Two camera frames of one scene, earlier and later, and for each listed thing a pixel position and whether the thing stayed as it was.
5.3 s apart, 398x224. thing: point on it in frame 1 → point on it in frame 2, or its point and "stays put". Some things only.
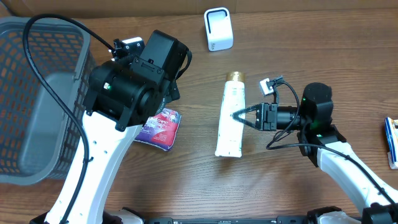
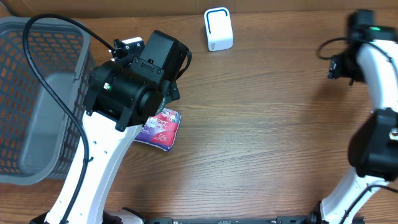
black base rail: [291, 219] stays put
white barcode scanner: [219, 29] stays put
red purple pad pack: [160, 130] stays put
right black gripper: [267, 114] → [336, 66]
